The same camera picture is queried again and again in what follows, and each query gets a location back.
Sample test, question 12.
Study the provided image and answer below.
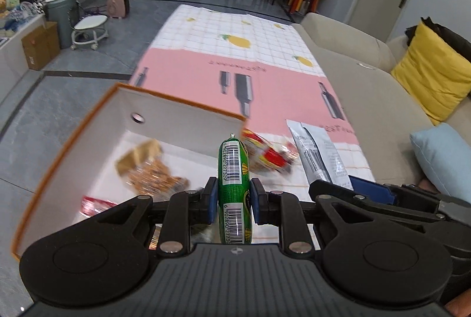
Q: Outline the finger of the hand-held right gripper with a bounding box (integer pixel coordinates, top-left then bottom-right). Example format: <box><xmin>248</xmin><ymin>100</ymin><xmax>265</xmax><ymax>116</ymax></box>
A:
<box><xmin>308</xmin><ymin>179</ymin><xmax>447</xmax><ymax>229</ymax></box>
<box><xmin>348</xmin><ymin>175</ymin><xmax>442</xmax><ymax>208</ymax></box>

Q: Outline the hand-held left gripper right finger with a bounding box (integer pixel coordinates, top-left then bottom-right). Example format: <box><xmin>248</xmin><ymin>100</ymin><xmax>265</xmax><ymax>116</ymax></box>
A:
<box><xmin>249</xmin><ymin>178</ymin><xmax>387</xmax><ymax>255</ymax></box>

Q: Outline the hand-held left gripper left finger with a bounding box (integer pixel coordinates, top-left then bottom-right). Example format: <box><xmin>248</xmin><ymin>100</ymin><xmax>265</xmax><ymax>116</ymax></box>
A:
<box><xmin>90</xmin><ymin>176</ymin><xmax>219</xmax><ymax>254</ymax></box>

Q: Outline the green sausage packet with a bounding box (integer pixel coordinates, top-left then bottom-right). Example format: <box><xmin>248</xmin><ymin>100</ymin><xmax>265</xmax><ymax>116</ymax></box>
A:
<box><xmin>218</xmin><ymin>133</ymin><xmax>254</xmax><ymax>246</ymax></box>

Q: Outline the silver white snack packet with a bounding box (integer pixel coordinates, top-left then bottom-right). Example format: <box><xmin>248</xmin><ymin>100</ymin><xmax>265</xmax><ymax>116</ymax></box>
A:
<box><xmin>286</xmin><ymin>119</ymin><xmax>354</xmax><ymax>191</ymax></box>

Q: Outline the clear packet of orange nuggets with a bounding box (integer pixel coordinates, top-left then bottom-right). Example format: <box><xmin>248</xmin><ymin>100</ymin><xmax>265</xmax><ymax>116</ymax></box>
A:
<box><xmin>127</xmin><ymin>159</ymin><xmax>190</xmax><ymax>202</ymax></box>

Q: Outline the orange cardboard box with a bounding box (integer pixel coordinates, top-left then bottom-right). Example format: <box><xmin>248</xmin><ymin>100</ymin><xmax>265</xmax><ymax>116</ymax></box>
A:
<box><xmin>11</xmin><ymin>84</ymin><xmax>247</xmax><ymax>261</ymax></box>

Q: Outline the gold foil snack packet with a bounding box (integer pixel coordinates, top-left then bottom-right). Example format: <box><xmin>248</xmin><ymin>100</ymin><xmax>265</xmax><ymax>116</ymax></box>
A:
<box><xmin>116</xmin><ymin>140</ymin><xmax>165</xmax><ymax>178</ymax></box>

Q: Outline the person's right forearm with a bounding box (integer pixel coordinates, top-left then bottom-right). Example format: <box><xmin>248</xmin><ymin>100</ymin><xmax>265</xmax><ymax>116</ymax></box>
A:
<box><xmin>443</xmin><ymin>288</ymin><xmax>471</xmax><ymax>317</ymax></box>

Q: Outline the red label brown snack packet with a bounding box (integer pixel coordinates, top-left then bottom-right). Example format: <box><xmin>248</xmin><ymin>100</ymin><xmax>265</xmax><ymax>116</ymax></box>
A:
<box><xmin>240</xmin><ymin>129</ymin><xmax>291</xmax><ymax>175</ymax></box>

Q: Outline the small clear dark red packet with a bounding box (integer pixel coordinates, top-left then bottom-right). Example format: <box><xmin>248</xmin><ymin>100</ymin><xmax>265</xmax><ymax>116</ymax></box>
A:
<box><xmin>278</xmin><ymin>141</ymin><xmax>300</xmax><ymax>165</ymax></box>

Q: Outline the light blue pillow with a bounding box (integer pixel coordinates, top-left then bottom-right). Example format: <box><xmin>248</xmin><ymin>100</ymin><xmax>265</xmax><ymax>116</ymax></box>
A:
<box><xmin>409</xmin><ymin>123</ymin><xmax>471</xmax><ymax>198</ymax></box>

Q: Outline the beige sofa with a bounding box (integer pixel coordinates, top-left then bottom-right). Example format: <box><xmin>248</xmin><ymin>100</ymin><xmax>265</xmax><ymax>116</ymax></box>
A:
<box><xmin>291</xmin><ymin>12</ymin><xmax>471</xmax><ymax>201</ymax></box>

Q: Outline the red brown meat snack packet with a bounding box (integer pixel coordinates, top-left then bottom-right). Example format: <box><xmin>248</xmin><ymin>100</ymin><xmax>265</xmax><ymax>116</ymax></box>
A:
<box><xmin>82</xmin><ymin>195</ymin><xmax>119</xmax><ymax>219</ymax></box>

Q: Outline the pink white lemon print tablecloth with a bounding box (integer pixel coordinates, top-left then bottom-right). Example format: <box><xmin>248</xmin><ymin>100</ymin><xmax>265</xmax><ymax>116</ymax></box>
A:
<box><xmin>129</xmin><ymin>4</ymin><xmax>377</xmax><ymax>241</ymax></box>

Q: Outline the yellow pillow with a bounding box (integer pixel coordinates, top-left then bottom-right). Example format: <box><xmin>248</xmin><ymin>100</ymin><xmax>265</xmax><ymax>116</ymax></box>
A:
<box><xmin>390</xmin><ymin>21</ymin><xmax>471</xmax><ymax>126</ymax></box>

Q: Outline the dark cloth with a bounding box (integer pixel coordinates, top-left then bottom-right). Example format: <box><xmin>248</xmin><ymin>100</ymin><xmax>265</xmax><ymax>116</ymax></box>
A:
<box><xmin>406</xmin><ymin>16</ymin><xmax>471</xmax><ymax>62</ymax></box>

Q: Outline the white wheeled stool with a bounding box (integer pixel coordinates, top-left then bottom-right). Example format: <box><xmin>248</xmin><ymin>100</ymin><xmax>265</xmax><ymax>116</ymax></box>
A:
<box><xmin>71</xmin><ymin>16</ymin><xmax>110</xmax><ymax>51</ymax></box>

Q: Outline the pink small appliance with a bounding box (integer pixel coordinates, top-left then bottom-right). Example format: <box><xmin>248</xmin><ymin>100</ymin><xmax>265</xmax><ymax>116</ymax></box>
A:
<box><xmin>106</xmin><ymin>0</ymin><xmax>132</xmax><ymax>20</ymax></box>

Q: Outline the brown cardboard carton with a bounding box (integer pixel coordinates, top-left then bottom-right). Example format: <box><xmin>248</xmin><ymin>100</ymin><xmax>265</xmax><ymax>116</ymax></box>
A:
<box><xmin>21</xmin><ymin>21</ymin><xmax>62</xmax><ymax>71</ymax></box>

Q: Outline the grey green trash can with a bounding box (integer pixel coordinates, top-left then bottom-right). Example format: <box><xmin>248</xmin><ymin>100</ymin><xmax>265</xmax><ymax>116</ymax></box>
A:
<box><xmin>44</xmin><ymin>0</ymin><xmax>80</xmax><ymax>49</ymax></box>

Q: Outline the white low cabinet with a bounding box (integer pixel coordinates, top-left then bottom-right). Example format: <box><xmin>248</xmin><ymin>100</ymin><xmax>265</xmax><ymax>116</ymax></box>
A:
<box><xmin>0</xmin><ymin>14</ymin><xmax>48</xmax><ymax>83</ymax></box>

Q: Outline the pile of blue white clutter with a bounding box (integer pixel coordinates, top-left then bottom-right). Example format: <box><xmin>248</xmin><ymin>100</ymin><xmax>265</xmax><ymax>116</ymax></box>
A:
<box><xmin>0</xmin><ymin>0</ymin><xmax>47</xmax><ymax>31</ymax></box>

